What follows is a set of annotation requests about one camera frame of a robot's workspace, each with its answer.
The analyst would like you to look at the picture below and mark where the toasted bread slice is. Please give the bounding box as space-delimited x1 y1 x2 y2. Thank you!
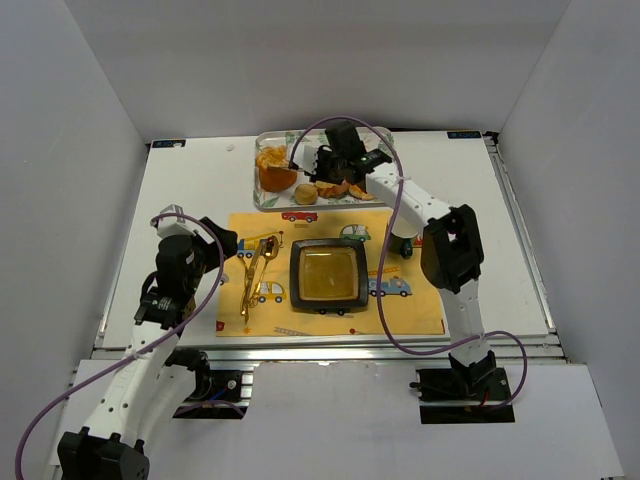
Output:
314 181 350 199

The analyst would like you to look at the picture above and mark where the orange croissant bread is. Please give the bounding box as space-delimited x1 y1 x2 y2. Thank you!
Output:
256 145 298 193

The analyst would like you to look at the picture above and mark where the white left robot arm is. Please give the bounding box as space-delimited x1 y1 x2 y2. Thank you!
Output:
57 204 238 479

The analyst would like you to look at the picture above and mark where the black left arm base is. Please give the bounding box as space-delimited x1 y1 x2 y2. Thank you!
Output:
165 348 247 420

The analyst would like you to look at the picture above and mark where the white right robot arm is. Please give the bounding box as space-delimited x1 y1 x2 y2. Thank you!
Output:
286 116 496 396

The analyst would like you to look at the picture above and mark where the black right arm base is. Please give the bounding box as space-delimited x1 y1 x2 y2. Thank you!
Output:
409 351 515 425

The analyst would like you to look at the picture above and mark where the small round bun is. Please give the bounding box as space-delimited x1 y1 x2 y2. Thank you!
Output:
293 183 318 206

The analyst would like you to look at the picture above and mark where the floral serving tray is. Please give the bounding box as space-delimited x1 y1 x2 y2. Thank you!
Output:
253 125 394 211

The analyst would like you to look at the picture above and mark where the yellow vehicle print placemat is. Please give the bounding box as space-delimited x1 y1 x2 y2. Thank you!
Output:
216 210 445 338

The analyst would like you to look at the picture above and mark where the green mug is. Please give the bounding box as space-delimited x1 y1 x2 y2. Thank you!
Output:
387 233 422 260

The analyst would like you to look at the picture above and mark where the gold spoon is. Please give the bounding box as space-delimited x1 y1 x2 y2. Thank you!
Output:
249 235 280 307

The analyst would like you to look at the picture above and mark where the black square plate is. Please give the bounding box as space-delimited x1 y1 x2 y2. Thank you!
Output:
289 238 369 315

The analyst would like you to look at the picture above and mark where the glazed ring pastry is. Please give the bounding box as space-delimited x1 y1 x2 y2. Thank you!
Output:
348 185 376 201

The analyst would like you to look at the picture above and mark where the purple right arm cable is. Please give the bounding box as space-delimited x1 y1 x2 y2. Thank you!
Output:
288 116 529 412

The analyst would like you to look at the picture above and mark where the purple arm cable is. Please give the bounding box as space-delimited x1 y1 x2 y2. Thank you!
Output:
14 211 244 480
288 116 529 412

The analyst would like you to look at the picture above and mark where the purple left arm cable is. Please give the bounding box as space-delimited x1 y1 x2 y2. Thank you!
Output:
14 211 244 480

